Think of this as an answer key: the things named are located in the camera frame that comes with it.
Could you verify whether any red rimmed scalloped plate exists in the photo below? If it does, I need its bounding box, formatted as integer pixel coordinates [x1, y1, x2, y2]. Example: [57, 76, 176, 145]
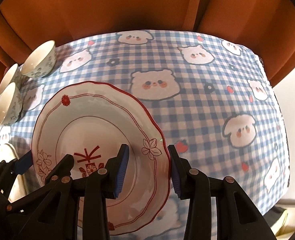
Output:
[31, 81, 172, 236]

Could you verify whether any blue checked cartoon tablecloth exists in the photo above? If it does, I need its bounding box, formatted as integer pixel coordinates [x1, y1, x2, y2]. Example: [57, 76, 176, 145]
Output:
[0, 29, 292, 240]

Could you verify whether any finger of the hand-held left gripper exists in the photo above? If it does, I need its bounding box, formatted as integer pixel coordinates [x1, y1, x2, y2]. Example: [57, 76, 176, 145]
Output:
[44, 154, 75, 188]
[2, 151, 33, 180]

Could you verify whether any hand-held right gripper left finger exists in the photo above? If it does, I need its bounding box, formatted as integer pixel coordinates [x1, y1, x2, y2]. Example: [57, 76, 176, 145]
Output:
[25, 144, 130, 240]

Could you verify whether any blue floral ceramic bowl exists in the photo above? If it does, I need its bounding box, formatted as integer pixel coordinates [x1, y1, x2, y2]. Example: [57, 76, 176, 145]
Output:
[0, 82, 25, 127]
[0, 64, 23, 97]
[21, 40, 56, 79]

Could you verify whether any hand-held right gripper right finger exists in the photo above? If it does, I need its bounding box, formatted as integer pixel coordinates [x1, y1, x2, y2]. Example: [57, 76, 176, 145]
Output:
[168, 144, 275, 240]

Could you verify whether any small yellow floral scalloped plate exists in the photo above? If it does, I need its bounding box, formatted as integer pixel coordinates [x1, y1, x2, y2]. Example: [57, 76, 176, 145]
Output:
[7, 150, 29, 203]

